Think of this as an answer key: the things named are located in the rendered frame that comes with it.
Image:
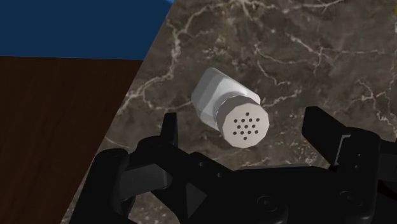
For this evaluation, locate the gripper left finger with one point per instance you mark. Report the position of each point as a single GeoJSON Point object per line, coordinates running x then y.
{"type": "Point", "coordinates": [155, 161]}

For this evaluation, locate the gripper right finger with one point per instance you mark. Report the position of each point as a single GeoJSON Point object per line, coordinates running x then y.
{"type": "Point", "coordinates": [356, 155]}

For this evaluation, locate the white salt shaker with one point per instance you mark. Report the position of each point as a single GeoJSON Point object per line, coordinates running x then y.
{"type": "Point", "coordinates": [228, 107]}

